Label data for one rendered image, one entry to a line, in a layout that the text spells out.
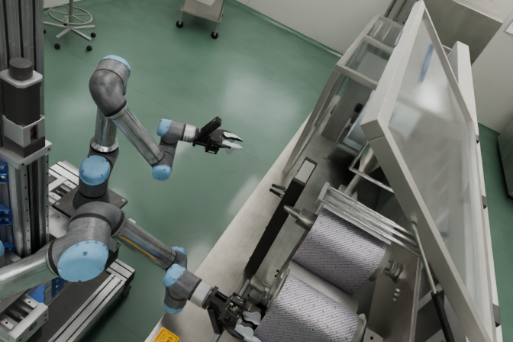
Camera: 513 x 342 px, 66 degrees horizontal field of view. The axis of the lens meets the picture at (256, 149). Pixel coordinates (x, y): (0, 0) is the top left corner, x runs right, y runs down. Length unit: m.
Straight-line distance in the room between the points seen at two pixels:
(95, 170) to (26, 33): 0.62
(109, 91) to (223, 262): 0.81
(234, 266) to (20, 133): 0.93
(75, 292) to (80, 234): 1.20
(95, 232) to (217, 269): 0.65
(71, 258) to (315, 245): 0.72
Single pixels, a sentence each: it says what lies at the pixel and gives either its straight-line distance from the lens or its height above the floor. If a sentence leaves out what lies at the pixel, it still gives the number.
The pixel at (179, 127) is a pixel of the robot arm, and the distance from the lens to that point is 1.67.
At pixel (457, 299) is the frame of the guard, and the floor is 1.76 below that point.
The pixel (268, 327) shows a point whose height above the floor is 1.16.
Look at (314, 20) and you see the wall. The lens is 6.65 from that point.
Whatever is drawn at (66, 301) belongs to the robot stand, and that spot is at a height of 0.21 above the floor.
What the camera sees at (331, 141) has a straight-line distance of 2.02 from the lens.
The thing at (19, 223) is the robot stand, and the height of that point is 0.93.
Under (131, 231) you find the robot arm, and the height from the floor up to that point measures 1.21.
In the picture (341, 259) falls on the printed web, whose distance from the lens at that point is 1.34.
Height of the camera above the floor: 2.26
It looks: 37 degrees down
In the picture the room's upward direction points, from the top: 23 degrees clockwise
